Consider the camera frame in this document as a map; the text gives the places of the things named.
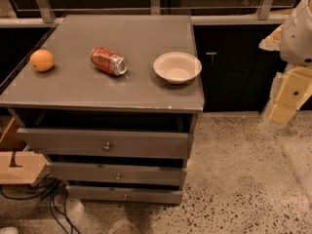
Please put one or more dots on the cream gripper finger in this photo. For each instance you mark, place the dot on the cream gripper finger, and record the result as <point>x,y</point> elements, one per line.
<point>295,90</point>
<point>272,41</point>

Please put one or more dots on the grey top drawer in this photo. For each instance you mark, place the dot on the grey top drawer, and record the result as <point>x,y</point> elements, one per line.
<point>108,143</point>

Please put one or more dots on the grey drawer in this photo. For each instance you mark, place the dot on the grey drawer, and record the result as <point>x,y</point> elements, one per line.
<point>118,173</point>
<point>108,143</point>
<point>116,194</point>

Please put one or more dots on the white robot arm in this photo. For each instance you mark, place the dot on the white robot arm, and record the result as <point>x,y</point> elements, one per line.
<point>295,44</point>

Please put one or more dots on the grey drawer cabinet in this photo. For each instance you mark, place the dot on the grey drawer cabinet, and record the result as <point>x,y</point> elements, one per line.
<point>115,115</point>

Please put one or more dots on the grey bottom drawer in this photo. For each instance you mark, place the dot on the grey bottom drawer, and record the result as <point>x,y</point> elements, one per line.
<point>116,194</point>

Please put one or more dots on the grey middle drawer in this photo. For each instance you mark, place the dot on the grey middle drawer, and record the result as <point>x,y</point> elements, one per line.
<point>118,173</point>

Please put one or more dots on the black lower cabinet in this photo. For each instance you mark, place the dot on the black lower cabinet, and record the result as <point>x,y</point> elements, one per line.
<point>236,74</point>

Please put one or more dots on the white paper bowl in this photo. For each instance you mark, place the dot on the white paper bowl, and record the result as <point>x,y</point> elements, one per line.
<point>177,67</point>

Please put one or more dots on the red soda can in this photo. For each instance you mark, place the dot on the red soda can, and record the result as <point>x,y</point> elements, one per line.
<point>108,61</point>

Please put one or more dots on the orange fruit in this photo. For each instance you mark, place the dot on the orange fruit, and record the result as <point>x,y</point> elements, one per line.
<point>42,60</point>

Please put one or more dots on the metal railing with glass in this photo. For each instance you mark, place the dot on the metal railing with glass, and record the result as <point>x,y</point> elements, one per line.
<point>48,13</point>

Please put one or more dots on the wooden box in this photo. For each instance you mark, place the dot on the wooden box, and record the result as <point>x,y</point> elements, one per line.
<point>18,164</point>

